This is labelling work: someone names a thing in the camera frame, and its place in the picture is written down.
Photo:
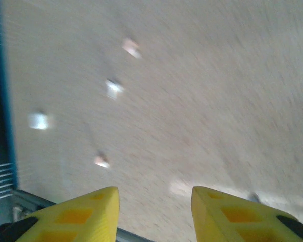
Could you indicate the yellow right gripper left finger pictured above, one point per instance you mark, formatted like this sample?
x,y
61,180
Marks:
x,y
78,219

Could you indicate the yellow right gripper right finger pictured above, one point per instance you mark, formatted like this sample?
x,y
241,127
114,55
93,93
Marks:
x,y
229,221

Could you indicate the white earbud charging case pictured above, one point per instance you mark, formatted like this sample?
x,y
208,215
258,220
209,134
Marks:
x,y
39,121

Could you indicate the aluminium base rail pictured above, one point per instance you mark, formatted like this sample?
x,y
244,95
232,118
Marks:
x,y
35,200

